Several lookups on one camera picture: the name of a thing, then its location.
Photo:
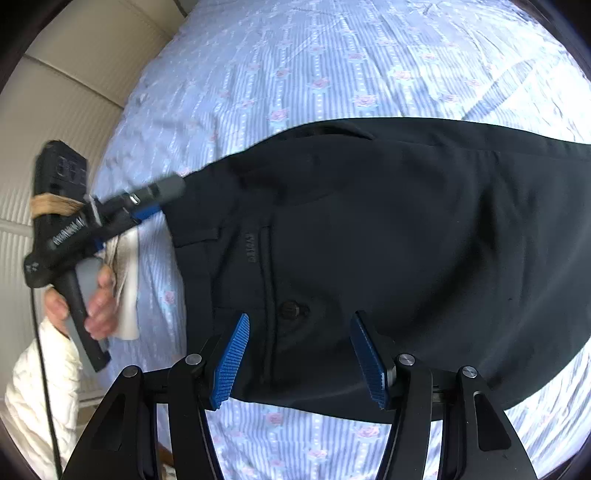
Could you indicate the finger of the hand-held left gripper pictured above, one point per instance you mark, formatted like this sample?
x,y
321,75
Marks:
x,y
145,213
161,189

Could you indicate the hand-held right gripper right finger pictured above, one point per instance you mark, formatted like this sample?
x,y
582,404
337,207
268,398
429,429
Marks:
x,y
369,364

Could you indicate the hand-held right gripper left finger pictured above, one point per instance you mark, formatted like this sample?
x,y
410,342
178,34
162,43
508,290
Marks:
x,y
231,364

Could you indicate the black pants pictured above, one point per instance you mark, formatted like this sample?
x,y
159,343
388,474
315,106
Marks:
x,y
369,230

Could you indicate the person's left forearm white sleeve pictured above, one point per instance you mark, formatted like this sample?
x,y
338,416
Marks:
x,y
41,392

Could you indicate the person's left hand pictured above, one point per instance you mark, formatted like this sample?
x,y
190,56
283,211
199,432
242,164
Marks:
x,y
102,309

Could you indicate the beige padded headboard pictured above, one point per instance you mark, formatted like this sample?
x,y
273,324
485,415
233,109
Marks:
x,y
92,37

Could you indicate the striped floral bed sheet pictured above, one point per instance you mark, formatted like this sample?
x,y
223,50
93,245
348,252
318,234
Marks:
x,y
323,55

